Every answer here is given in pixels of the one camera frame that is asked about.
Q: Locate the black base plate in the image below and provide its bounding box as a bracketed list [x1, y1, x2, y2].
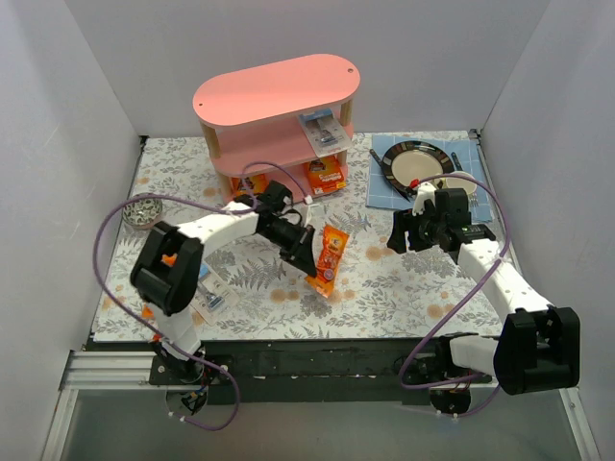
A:
[86, 336, 471, 405]

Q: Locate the pale yellow mug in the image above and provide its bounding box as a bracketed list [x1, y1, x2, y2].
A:
[432, 171, 478, 195]

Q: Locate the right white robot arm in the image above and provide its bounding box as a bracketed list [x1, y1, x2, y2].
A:
[387, 182, 580, 395]

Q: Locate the floral tablecloth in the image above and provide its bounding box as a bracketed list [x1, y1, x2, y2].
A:
[92, 131, 502, 343]

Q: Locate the clear blister razor pack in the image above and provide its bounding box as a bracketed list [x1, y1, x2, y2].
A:
[298, 109, 352, 158]

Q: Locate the black handled knife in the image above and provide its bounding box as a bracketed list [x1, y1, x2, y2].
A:
[451, 152, 464, 172]

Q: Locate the pink three-tier shelf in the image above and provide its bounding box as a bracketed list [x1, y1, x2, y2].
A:
[192, 54, 360, 201]

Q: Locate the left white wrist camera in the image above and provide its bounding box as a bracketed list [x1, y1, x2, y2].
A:
[298, 195, 325, 227]

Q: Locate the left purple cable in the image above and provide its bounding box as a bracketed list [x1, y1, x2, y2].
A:
[92, 161, 311, 429]

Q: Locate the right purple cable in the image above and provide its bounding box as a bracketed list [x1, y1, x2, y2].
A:
[398, 173, 511, 420]

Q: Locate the aluminium frame rail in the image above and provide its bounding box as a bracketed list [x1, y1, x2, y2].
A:
[43, 351, 600, 460]

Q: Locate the small orange Gillette Fusion box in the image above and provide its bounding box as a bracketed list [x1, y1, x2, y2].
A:
[232, 174, 268, 197]

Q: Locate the orange Bic razor bag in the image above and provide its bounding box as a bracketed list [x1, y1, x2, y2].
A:
[160, 254, 178, 267]
[305, 225, 350, 298]
[141, 305, 154, 319]

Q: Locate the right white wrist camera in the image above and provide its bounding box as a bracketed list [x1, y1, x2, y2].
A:
[412, 182, 436, 216]

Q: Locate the dark rimmed cream plate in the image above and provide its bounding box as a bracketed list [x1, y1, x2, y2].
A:
[381, 140, 455, 200]

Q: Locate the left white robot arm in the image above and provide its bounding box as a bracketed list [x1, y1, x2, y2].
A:
[131, 181, 316, 384]

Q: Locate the blue checked placemat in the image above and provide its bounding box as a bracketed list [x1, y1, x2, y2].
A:
[366, 134, 493, 223]

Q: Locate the purple cable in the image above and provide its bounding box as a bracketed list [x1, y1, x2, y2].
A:
[398, 173, 511, 420]
[92, 161, 311, 429]

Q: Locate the blue card razor pack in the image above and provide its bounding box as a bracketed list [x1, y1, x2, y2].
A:
[190, 263, 239, 326]

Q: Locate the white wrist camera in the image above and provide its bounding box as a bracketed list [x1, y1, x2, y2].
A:
[298, 195, 325, 227]
[412, 182, 436, 216]

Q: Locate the large orange Gillette Fusion5 box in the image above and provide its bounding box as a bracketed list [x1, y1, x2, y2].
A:
[304, 156, 346, 196]

